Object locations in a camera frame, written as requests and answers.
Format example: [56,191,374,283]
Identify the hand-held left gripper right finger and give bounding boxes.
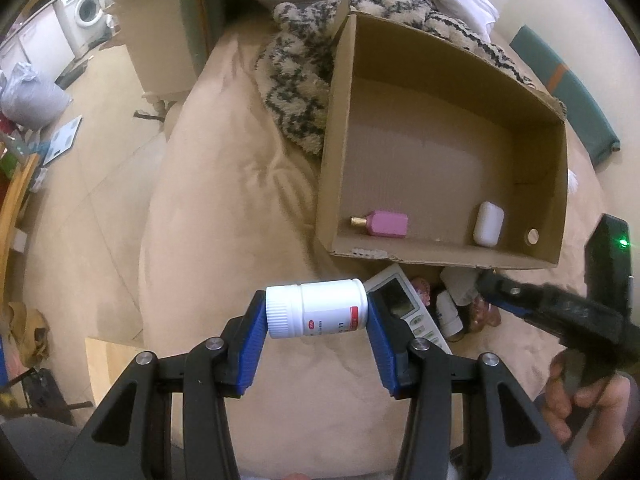
[367,292,576,480]

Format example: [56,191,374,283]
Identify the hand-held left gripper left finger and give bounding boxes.
[62,290,268,480]

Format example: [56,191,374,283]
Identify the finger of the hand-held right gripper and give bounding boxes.
[475,270,576,328]

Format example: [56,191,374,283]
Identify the white remote control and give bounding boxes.
[362,262,453,356]

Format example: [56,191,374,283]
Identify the white pill bottle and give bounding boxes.
[265,278,369,339]

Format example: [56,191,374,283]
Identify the cardboard box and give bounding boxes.
[314,0,571,270]

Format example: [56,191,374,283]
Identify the person's right hand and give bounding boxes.
[542,350,633,443]

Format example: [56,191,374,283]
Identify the pink patterned item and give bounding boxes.
[470,296,501,331]

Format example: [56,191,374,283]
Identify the small white bottle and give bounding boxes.
[435,290,465,338]

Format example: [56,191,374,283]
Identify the white earbuds case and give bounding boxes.
[473,201,505,248]

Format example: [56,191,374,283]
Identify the pink perfume bottle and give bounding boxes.
[350,210,409,239]

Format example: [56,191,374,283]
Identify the beige bed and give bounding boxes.
[135,25,640,480]

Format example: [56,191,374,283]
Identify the wooden board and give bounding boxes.
[85,337,146,401]

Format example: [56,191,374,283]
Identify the teal padded bed panel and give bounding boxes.
[177,0,227,61]
[510,25,622,166]

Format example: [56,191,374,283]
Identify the person's grey trouser leg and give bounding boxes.
[0,417,81,480]

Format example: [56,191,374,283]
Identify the black and cream patterned blanket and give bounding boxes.
[255,0,538,156]

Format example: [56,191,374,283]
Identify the bathroom scale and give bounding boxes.
[42,115,83,166]

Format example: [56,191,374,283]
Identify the cream bedside cabinet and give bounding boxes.
[107,0,201,111]

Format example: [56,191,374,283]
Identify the grey plastic bag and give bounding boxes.
[0,62,71,126]

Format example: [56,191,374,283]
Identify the white kitchen cabinets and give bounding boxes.
[0,7,71,86]

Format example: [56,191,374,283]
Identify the white washing machine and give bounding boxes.
[52,0,111,58]

